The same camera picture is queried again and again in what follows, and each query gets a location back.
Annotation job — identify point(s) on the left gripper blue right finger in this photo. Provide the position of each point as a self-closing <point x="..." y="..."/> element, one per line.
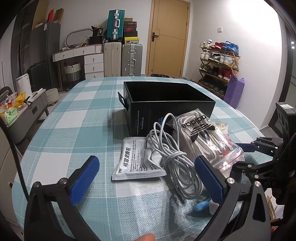
<point x="212" y="179"/>

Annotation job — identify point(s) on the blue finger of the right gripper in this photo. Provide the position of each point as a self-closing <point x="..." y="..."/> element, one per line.
<point x="251" y="147"/>

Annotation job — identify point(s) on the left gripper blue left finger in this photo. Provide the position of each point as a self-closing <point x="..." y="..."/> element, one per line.
<point x="82" y="178"/>

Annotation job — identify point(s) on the red and white packet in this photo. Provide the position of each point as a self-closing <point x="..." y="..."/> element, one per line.
<point x="232" y="154"/>

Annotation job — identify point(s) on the adidas bag of shoelaces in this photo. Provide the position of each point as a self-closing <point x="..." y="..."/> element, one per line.
<point x="195" y="137"/>

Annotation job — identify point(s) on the white medicine sachet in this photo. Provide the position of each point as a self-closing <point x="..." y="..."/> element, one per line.
<point x="136" y="161"/>

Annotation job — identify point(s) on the person's thumb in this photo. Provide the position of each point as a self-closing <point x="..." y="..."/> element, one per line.
<point x="146" y="237"/>

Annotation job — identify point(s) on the purple bag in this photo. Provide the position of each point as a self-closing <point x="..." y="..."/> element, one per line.
<point x="234" y="91"/>

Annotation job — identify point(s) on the teal checked tablecloth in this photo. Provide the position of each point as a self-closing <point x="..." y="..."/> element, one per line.
<point x="90" y="121"/>

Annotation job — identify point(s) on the grey side cabinet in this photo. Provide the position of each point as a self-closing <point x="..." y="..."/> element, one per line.
<point x="27" y="117"/>

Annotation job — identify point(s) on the wooden shoe rack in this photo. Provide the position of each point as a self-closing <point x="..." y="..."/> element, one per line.
<point x="219" y="62"/>

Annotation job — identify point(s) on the round white stool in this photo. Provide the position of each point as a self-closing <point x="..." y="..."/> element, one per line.
<point x="52" y="96"/>

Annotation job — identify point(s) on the black cardboard box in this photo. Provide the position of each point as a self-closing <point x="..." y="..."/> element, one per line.
<point x="147" y="102"/>

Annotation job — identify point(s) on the woven laundry basket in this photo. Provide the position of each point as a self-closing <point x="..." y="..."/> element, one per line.
<point x="73" y="75"/>

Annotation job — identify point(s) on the white air purifier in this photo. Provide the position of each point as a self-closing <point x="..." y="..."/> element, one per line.
<point x="23" y="85"/>

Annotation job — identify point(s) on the white drawer desk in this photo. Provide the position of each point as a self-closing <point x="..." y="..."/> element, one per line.
<point x="93" y="65"/>

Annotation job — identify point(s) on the beige hard suitcase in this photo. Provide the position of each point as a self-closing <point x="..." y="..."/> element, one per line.
<point x="112" y="59"/>

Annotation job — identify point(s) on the wooden door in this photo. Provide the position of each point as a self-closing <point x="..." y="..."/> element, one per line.
<point x="167" y="38"/>

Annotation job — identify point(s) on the silver aluminium suitcase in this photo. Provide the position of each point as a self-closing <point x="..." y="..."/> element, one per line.
<point x="131" y="59"/>

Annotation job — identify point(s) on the dark grey refrigerator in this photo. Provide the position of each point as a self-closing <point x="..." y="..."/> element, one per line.
<point x="44" y="42"/>

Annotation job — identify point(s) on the stack of shoe boxes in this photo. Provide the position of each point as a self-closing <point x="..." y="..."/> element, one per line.
<point x="130" y="32"/>

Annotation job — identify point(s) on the teal hard suitcase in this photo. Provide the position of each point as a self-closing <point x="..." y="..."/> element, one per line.
<point x="115" y="25"/>

